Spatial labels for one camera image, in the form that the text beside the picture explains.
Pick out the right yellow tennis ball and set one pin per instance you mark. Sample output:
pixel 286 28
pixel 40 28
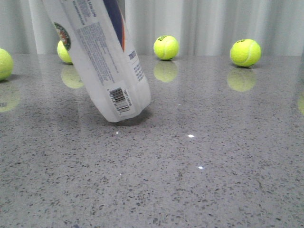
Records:
pixel 245 52

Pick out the Roland Garros yellow tennis ball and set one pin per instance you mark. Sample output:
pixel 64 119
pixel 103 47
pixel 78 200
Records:
pixel 63 54

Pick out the clear Wilson tennis ball can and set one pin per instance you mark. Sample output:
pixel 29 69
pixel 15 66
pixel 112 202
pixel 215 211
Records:
pixel 95 36

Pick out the far-left yellow tennis ball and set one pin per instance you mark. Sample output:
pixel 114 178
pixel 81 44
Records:
pixel 6 64

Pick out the grey pleated curtain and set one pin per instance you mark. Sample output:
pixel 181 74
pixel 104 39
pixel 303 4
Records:
pixel 202 27

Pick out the centre yellow tennis ball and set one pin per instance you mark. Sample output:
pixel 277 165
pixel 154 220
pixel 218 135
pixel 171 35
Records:
pixel 166 47

